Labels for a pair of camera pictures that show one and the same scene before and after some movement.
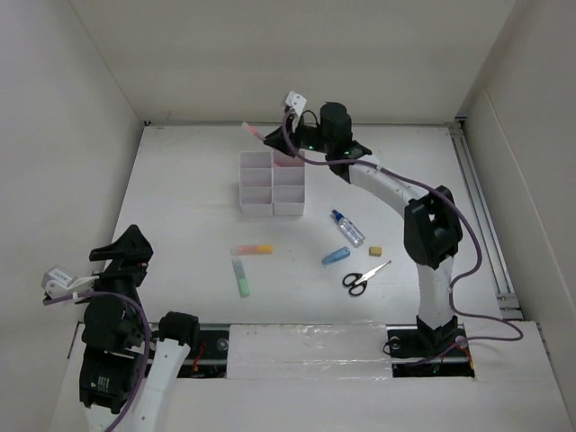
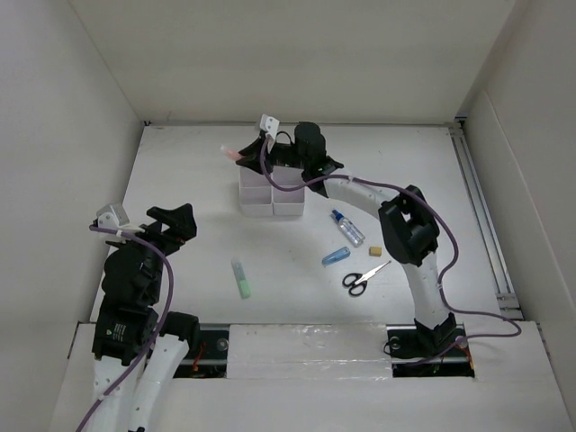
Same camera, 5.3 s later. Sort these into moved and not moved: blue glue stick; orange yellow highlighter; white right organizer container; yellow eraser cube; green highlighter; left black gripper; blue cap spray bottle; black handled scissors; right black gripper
Moved: right black gripper; orange yellow highlighter; left black gripper
Not moved: blue glue stick; white right organizer container; yellow eraser cube; green highlighter; blue cap spray bottle; black handled scissors
